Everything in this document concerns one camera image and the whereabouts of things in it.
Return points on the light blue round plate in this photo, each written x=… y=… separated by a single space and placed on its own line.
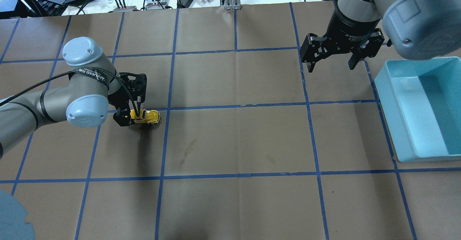
x=12 y=219

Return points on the orange usb hub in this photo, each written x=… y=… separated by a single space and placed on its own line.
x=125 y=9
x=156 y=6

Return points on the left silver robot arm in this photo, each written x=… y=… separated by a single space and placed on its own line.
x=94 y=85

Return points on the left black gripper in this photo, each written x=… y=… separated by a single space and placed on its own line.
x=116 y=97

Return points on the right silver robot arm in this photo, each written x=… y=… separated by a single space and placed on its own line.
x=418 y=29

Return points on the orange usb hub upper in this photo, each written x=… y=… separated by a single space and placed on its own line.
x=156 y=6

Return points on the yellow beetle toy car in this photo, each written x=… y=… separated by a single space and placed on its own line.
x=150 y=117

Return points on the light blue plastic bin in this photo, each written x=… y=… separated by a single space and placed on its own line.
x=421 y=101

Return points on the orange usb hub lower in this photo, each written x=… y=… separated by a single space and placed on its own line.
x=125 y=9

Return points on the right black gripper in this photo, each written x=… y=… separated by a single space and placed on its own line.
x=348 y=27

